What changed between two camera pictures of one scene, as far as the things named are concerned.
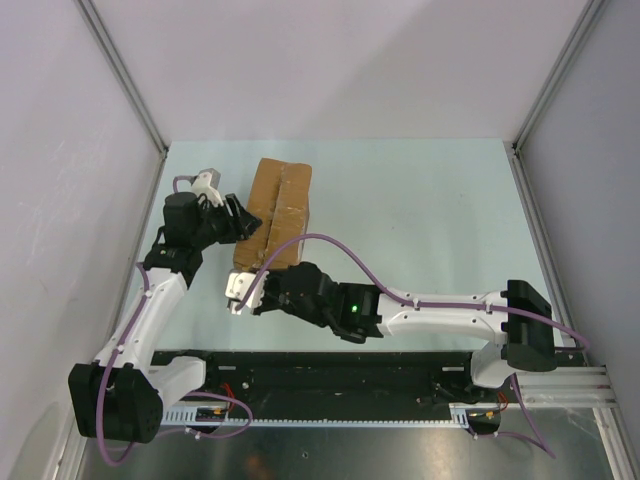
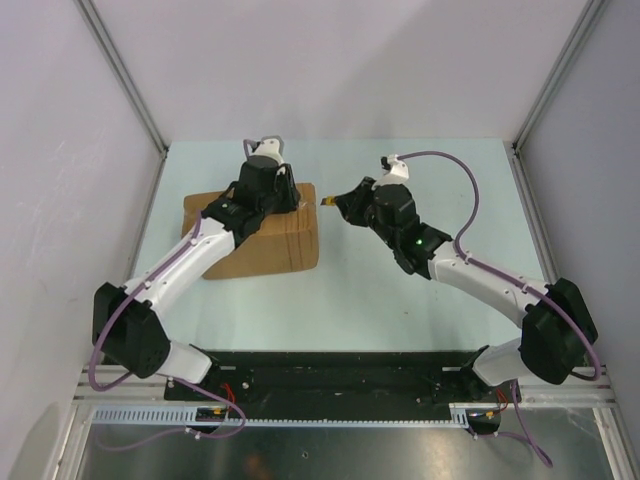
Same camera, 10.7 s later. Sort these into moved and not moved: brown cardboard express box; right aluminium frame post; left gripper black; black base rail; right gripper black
Moved: left gripper black; right gripper black; brown cardboard express box
Not moved: right aluminium frame post; black base rail
